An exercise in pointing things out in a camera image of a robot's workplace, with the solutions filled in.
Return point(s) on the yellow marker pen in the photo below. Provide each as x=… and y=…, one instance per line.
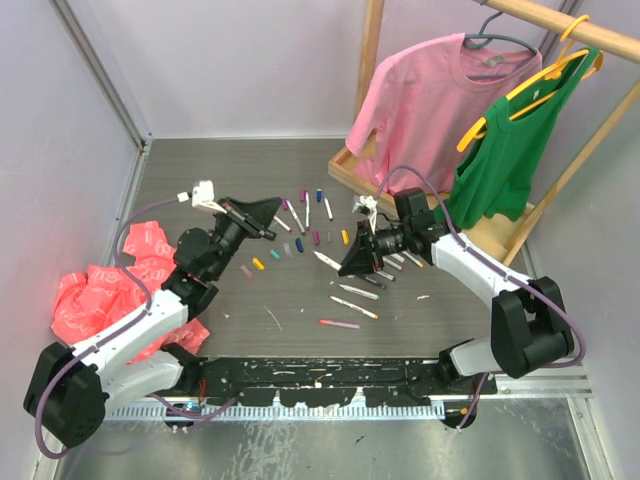
x=354, y=307

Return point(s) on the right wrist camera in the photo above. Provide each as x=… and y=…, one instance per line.
x=367, y=206

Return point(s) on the pink cap marker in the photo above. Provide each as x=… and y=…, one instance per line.
x=296, y=219

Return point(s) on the yellow cap marker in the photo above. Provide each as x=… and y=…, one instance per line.
x=413, y=259

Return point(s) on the red cap marker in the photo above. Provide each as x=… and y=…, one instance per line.
x=282, y=224

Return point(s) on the magenta marker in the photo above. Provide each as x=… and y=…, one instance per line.
x=393, y=265

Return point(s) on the green tank top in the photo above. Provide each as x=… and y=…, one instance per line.
x=508, y=143

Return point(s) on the cable duct rail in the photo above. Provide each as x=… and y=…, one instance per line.
x=150, y=411

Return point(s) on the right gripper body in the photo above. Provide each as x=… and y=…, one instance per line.
x=387, y=241

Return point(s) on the purple marker pen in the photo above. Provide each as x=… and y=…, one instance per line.
x=372, y=281

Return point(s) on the light pink marker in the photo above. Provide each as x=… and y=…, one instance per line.
x=338, y=324

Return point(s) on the purple cap white marker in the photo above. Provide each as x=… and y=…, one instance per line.
x=307, y=210

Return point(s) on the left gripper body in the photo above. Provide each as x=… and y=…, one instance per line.
x=233, y=227

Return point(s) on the teal marker pen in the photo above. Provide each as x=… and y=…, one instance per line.
x=360, y=292

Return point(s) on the red crumpled plastic bag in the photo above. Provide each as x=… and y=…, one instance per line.
x=88, y=302

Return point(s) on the white silver marker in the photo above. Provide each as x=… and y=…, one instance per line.
x=327, y=260

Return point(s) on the pink t-shirt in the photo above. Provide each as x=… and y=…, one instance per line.
x=420, y=103

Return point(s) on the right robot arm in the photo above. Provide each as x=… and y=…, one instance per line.
x=528, y=324

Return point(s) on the clear pink pen cap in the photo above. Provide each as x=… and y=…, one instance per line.
x=246, y=271

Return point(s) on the blue cap marker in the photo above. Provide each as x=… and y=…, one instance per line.
x=328, y=209

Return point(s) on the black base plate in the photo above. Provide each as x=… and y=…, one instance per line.
x=321, y=382

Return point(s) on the wooden clothes rack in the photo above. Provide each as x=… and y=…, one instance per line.
x=498, y=236

